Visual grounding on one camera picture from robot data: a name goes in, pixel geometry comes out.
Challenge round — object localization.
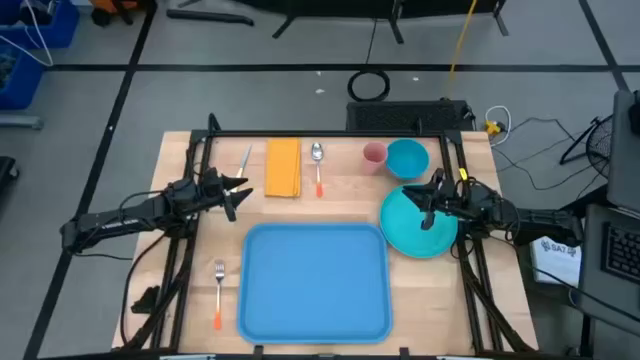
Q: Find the orange shop vacuum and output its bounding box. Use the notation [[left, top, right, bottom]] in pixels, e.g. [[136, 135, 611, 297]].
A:
[[89, 0, 157, 28]]

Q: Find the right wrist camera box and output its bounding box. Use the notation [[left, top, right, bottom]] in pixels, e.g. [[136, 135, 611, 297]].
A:
[[464, 184, 504, 216]]

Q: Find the black table clamp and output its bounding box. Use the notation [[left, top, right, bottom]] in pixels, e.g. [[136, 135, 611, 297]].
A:
[[130, 284, 161, 315]]

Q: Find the teal plate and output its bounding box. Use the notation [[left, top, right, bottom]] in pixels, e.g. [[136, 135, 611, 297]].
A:
[[378, 183, 460, 260]]

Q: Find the yellow cable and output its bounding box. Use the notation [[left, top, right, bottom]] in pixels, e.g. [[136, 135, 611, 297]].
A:
[[446, 0, 480, 99]]

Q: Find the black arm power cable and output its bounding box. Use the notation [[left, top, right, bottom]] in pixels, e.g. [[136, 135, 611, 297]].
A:
[[119, 189, 169, 347]]

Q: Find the blue storage bin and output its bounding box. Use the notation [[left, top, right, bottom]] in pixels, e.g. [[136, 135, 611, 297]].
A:
[[0, 0, 81, 51], [0, 45, 45, 111]]

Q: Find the cream-handled metal knife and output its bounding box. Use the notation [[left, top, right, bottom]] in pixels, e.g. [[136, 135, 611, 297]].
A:
[[230, 144, 254, 193]]

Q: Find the black mesh box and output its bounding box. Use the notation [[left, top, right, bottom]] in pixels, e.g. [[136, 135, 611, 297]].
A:
[[345, 100, 475, 134]]

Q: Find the orange-handled metal fork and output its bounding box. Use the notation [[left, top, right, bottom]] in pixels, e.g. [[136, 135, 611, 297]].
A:
[[213, 259, 226, 331]]

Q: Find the grey computer monitor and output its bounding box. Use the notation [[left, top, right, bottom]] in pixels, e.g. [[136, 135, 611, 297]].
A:
[[607, 89, 640, 214]]

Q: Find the black vacuum hose tube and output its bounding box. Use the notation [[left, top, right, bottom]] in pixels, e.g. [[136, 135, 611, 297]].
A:
[[165, 8, 256, 28]]

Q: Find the orange-handled metal spoon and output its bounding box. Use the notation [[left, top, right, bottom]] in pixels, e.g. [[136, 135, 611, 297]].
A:
[[311, 142, 326, 199]]

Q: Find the long white cable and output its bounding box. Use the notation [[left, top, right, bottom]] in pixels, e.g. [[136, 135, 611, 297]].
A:
[[0, 0, 55, 69]]

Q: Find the black aluminium table frame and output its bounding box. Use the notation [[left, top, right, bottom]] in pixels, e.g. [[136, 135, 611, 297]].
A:
[[112, 113, 539, 357]]

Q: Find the orange napkin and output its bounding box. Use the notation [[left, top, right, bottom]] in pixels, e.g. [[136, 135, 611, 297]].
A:
[[264, 138, 303, 199]]

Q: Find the black partition screen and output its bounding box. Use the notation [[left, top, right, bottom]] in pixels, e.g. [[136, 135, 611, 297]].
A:
[[234, 0, 511, 46]]

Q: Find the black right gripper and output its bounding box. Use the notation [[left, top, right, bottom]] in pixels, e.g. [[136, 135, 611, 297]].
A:
[[401, 167, 470, 232]]

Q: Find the pink ribbed cup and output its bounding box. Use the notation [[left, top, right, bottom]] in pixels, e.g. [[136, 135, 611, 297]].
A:
[[362, 141, 389, 175]]

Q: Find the grey office desk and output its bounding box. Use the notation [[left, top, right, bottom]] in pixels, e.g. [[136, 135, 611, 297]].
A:
[[569, 199, 640, 337]]

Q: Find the coiled black cable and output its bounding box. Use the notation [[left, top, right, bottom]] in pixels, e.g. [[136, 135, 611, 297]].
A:
[[346, 68, 392, 103]]

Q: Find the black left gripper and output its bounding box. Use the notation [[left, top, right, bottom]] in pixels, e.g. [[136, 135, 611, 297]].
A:
[[198, 166, 254, 223]]

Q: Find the black wire fan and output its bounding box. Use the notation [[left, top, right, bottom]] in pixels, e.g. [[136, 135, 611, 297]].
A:
[[558, 113, 615, 177]]

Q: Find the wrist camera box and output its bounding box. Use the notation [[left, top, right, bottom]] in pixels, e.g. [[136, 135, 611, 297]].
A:
[[464, 184, 504, 216], [167, 178, 202, 207]]

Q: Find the white looped cable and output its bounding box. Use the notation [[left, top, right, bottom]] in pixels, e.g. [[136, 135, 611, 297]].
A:
[[483, 104, 513, 147]]

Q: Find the white printed box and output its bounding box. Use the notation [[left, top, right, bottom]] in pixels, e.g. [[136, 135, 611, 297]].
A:
[[528, 235, 584, 289]]

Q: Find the black computer keyboard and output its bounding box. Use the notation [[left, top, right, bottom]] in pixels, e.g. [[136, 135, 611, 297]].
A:
[[601, 222, 640, 287]]

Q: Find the blue bowl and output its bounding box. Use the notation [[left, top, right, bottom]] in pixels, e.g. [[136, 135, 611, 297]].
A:
[[385, 138, 431, 182]]

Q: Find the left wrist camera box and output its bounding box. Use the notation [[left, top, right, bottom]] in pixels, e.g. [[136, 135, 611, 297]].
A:
[[167, 178, 202, 207]]

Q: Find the blue plastic tray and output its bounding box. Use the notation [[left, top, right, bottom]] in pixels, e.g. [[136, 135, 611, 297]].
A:
[[237, 222, 394, 345]]

